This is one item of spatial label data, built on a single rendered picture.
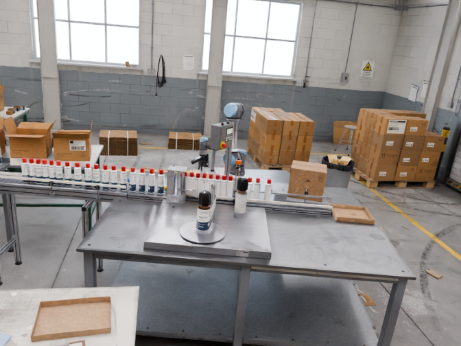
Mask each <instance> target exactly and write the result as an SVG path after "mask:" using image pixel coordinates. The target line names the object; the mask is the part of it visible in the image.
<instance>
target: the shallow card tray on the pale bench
mask: <svg viewBox="0 0 461 346"><path fill-rule="evenodd" d="M109 333H111V296H107V297H85V298H77V299H63V300H55V301H40V303H39V306H38V311H37V314H36V319H35V321H34V326H33V328H32V333H31V335H30V337H31V341H32V342H37V341H48V340H55V339H61V338H73V337H79V336H91V335H98V334H109Z"/></svg>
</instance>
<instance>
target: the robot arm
mask: <svg viewBox="0 0 461 346"><path fill-rule="evenodd" d="M244 113H245V108H244V105H243V104H241V103H230V104H227V105H226V106H225V108H224V114H225V116H226V119H227V120H229V119H231V120H234V129H233V142H232V152H231V160H230V165H231V167H230V174H232V175H234V176H235V173H236V159H241V165H240V173H239V176H244V175H245V169H244V165H245V160H246V151H245V150H241V149H237V123H238V121H239V120H241V119H242V117H243V116H244ZM207 149H209V150H212V148H210V141H208V138H207V137H201V138H200V148H199V155H200V156H199V157H197V158H195V159H194V160H192V161H191V164H192V165H193V164H194V163H197V162H198V170H199V169H200V175H201V177H202V174H203V173H206V172H207V171H206V170H205V169H204V167H208V166H209V155H208V154H207ZM225 158H226V149H225V154H224V156H223V162H224V163H225ZM207 163H208V164H207Z"/></svg>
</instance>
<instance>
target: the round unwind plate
mask: <svg viewBox="0 0 461 346"><path fill-rule="evenodd" d="M196 222H197V221H193V222H188V223H186V224H184V225H183V226H181V228H180V231H179V232H180V234H181V236H182V237H183V238H185V239H186V240H189V241H192V242H197V243H212V242H217V241H219V240H221V239H222V238H223V237H224V236H225V233H226V232H225V230H224V228H223V227H221V226H220V225H218V224H215V223H213V222H212V223H211V226H210V228H209V232H208V233H207V234H199V233H197V232H196Z"/></svg>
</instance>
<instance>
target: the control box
mask: <svg viewBox="0 0 461 346"><path fill-rule="evenodd" d="M223 123H224V126H221V123H218V124H211V139H210V148H212V149H214V150H223V149H226V148H230V147H232V141H233V138H232V140H230V141H226V137H227V136H231V135H233V134H229V135H226V129H227V128H229V127H233V126H234V125H233V124H229V125H227V124H226V122H223ZM224 143H225V144H226V147H225V148H223V147H222V144H224Z"/></svg>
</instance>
